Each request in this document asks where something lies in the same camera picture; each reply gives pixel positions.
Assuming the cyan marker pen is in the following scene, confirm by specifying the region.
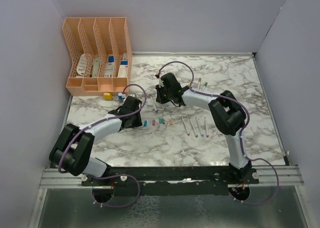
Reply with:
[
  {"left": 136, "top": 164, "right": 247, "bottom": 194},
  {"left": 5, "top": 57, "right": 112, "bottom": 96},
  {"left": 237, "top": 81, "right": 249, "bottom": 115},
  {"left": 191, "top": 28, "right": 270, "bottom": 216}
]
[{"left": 150, "top": 96, "right": 159, "bottom": 113}]

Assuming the peach marker pen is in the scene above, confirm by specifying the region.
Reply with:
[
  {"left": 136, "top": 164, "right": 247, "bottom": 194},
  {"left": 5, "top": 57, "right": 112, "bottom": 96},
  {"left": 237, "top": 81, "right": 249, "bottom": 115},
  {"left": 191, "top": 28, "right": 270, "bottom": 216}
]
[{"left": 181, "top": 117, "right": 190, "bottom": 136}]

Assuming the grey marker pen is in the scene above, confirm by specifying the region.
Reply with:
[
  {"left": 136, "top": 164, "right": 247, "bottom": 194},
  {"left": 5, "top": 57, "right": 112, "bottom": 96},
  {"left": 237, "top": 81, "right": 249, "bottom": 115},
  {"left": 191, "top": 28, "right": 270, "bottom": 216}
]
[{"left": 189, "top": 118, "right": 199, "bottom": 138}]

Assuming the teal marker pen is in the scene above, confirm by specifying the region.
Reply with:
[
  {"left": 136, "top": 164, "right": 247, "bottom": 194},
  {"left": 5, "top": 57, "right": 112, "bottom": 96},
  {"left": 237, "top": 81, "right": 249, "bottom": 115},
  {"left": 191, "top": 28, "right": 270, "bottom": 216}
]
[{"left": 195, "top": 117, "right": 204, "bottom": 137}]

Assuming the magenta marker pen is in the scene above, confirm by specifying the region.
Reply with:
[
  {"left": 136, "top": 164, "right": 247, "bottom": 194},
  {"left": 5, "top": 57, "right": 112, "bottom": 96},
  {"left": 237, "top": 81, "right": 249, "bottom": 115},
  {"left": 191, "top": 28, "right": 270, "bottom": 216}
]
[{"left": 204, "top": 117, "right": 209, "bottom": 138}]

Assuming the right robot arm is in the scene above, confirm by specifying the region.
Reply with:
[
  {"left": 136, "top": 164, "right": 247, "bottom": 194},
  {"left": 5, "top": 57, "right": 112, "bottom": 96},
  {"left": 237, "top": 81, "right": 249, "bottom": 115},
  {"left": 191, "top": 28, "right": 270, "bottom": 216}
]
[{"left": 155, "top": 72, "right": 252, "bottom": 184}]

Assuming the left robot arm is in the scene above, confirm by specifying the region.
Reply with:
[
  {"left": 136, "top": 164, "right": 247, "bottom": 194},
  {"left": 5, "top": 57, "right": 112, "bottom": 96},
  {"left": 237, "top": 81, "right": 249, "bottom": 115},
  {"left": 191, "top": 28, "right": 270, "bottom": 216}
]
[{"left": 49, "top": 95, "right": 142, "bottom": 186}]

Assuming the brown marker pen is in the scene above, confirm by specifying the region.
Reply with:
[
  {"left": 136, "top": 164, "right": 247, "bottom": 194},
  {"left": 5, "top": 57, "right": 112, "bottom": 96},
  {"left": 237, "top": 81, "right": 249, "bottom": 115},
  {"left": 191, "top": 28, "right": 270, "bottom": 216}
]
[{"left": 197, "top": 78, "right": 202, "bottom": 91}]

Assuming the blue round stamp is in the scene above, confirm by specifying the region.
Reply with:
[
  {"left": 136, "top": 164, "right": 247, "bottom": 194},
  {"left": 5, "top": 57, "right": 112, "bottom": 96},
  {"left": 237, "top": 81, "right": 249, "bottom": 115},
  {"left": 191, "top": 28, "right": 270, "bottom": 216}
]
[{"left": 118, "top": 92, "right": 126, "bottom": 103}]

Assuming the yellow rectangular stamp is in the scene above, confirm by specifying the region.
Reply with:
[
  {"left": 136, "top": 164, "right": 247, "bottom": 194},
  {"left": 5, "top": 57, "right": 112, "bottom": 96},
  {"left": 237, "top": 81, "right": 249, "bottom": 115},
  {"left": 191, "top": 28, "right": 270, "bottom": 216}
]
[{"left": 103, "top": 92, "right": 113, "bottom": 101}]

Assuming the white cardboard box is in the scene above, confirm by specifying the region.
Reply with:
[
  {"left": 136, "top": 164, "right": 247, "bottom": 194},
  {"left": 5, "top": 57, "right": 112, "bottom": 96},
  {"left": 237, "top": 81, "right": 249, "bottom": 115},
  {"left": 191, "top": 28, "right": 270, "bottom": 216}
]
[{"left": 117, "top": 60, "right": 129, "bottom": 78}]

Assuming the white paper packet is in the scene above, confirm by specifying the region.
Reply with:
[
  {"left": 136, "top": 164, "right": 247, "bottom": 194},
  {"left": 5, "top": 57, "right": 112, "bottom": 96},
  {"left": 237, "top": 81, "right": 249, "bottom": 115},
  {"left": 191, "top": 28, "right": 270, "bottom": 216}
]
[{"left": 103, "top": 55, "right": 115, "bottom": 78}]

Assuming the small white red box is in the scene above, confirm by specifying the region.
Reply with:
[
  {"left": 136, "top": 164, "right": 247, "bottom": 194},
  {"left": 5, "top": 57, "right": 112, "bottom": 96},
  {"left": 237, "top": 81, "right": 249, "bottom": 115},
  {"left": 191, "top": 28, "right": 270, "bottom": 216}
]
[{"left": 122, "top": 53, "right": 128, "bottom": 62}]

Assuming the peach plastic desk organizer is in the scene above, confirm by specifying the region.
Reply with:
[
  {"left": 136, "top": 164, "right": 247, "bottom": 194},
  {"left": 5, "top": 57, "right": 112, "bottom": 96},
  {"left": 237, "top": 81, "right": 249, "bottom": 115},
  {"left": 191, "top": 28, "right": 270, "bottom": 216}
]
[{"left": 62, "top": 17, "right": 133, "bottom": 97}]

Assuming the grey stapler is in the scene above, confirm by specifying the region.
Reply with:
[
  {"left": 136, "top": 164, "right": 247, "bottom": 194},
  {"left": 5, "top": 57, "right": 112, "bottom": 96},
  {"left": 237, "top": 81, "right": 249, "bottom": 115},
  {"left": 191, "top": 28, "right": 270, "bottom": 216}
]
[{"left": 91, "top": 57, "right": 100, "bottom": 78}]

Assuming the white remote in organizer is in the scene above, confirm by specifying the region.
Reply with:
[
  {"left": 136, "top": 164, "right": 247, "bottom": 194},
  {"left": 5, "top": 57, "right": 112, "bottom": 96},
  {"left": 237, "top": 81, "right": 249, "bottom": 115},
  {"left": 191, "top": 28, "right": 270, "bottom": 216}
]
[{"left": 76, "top": 53, "right": 87, "bottom": 77}]

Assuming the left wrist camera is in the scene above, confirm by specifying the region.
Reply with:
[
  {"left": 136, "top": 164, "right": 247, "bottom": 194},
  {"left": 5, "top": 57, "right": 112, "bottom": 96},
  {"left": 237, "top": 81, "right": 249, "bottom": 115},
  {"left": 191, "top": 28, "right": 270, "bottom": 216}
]
[{"left": 121, "top": 93, "right": 136, "bottom": 100}]

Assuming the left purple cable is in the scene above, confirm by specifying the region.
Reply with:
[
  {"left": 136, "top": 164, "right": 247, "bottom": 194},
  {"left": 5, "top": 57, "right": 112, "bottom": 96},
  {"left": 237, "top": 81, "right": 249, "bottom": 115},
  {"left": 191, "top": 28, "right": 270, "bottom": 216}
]
[{"left": 57, "top": 83, "right": 147, "bottom": 209}]

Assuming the purple cable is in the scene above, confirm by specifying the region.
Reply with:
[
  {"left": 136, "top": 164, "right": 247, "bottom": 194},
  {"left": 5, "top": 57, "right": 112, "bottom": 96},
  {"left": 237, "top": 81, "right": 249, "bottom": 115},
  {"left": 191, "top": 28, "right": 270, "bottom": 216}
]
[
  {"left": 57, "top": 83, "right": 147, "bottom": 209},
  {"left": 156, "top": 60, "right": 280, "bottom": 206}
]

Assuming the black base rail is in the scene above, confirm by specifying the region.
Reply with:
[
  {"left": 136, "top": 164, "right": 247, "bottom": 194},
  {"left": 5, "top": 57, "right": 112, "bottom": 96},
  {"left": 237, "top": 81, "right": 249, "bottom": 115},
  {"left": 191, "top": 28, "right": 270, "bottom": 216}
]
[{"left": 82, "top": 165, "right": 259, "bottom": 197}]

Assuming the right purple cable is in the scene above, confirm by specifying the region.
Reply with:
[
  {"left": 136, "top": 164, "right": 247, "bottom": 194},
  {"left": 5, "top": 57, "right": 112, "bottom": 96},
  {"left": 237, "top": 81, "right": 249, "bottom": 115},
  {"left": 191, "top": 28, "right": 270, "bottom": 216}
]
[{"left": 156, "top": 60, "right": 280, "bottom": 206}]

